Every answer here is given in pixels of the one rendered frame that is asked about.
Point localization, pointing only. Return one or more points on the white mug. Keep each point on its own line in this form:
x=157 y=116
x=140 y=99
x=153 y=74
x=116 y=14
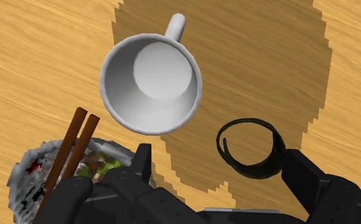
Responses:
x=150 y=82

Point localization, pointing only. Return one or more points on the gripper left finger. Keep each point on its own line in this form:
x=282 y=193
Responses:
x=127 y=192

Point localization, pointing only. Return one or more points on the grey bowl of food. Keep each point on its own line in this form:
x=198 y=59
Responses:
x=28 y=183

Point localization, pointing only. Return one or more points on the brown chopstick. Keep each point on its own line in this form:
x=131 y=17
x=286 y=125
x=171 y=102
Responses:
x=63 y=155
x=80 y=147

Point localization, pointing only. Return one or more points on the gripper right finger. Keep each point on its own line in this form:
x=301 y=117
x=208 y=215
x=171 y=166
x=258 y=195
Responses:
x=329 y=198

